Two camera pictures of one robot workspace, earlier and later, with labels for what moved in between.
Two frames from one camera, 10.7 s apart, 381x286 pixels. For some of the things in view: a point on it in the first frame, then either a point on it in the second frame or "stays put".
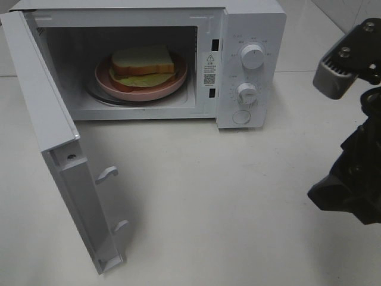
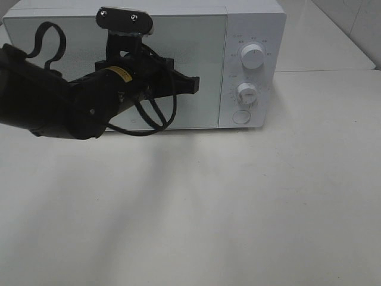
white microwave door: x=56 y=130 -> x=197 y=43
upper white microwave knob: x=252 y=56 stays put
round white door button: x=241 y=117 stays put
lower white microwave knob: x=246 y=94 stays put
